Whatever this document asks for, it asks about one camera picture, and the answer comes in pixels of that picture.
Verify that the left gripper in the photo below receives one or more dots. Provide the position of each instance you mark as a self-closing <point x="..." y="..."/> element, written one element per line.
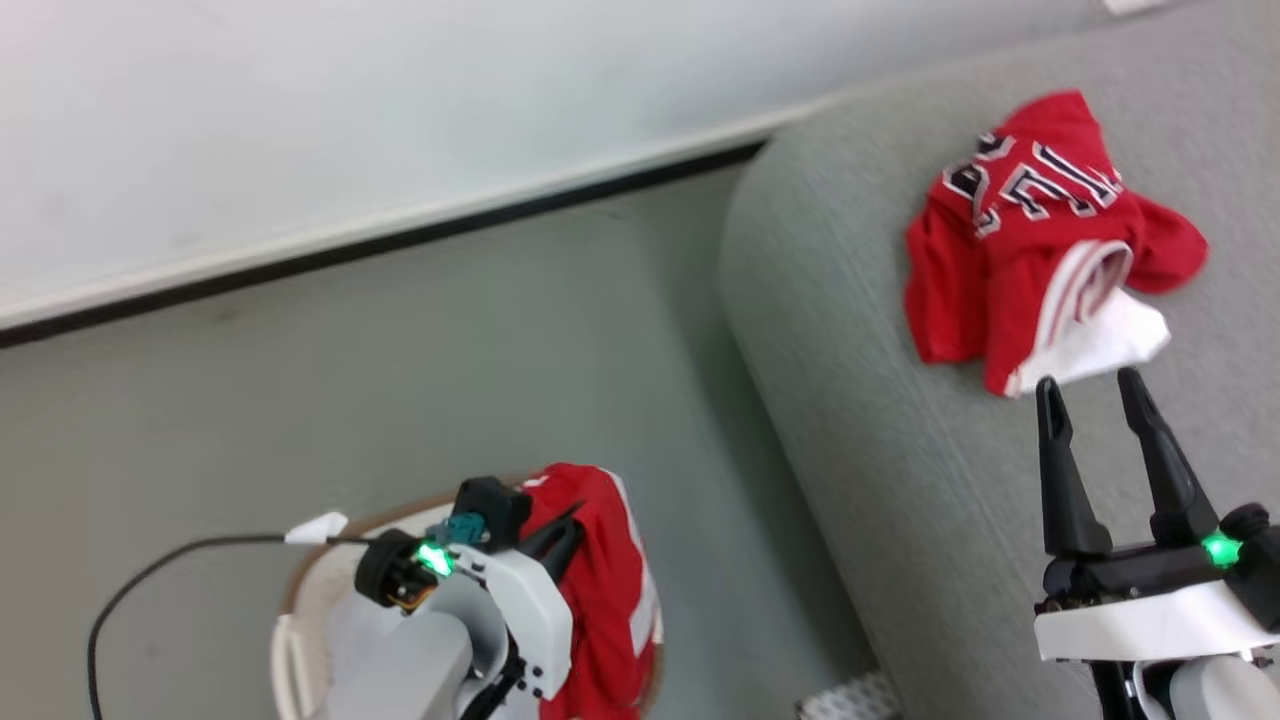
<point x="520" y="610"/>

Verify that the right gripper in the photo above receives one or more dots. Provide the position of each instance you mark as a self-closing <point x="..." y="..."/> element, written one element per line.
<point x="1150" y="615"/>

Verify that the red shorts with white stripes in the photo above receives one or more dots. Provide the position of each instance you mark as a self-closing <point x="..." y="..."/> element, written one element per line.
<point x="610" y="600"/>

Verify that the red jersey with black number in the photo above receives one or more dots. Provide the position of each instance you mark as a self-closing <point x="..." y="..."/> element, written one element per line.
<point x="1010" y="260"/>

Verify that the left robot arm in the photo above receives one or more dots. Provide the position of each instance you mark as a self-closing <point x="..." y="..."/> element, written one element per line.
<point x="400" y="665"/>

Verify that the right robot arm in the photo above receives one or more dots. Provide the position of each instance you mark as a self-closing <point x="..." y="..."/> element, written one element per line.
<point x="1200" y="690"/>

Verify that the grey fabric sofa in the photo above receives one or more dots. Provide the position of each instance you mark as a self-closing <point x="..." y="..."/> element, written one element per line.
<point x="900" y="500"/>

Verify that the white laundry basket brown rim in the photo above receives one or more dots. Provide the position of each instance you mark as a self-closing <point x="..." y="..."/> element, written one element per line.
<point x="320" y="590"/>

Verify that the white perforated panel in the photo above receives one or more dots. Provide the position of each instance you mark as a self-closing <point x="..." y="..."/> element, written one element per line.
<point x="850" y="700"/>

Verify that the white and black skirting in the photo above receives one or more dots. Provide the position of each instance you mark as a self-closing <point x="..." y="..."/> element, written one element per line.
<point x="350" y="240"/>

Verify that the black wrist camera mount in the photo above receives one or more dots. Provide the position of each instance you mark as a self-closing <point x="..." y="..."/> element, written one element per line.
<point x="495" y="510"/>

